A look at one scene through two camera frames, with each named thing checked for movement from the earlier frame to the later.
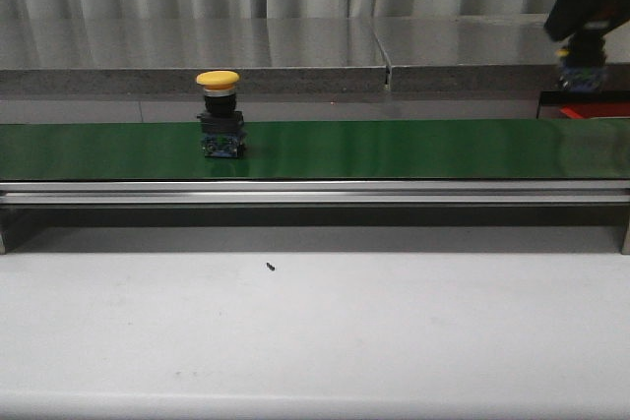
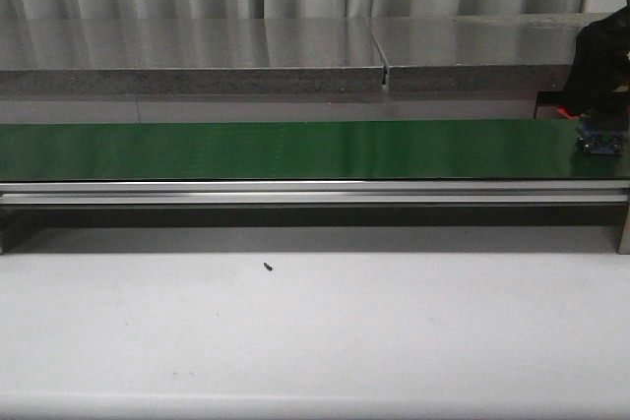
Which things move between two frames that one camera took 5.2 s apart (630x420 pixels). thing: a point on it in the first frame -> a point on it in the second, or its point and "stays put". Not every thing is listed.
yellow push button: [221, 127] -> [596, 142]
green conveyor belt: [588, 149] stays put
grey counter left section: [144, 71] stays put
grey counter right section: [480, 66] stays put
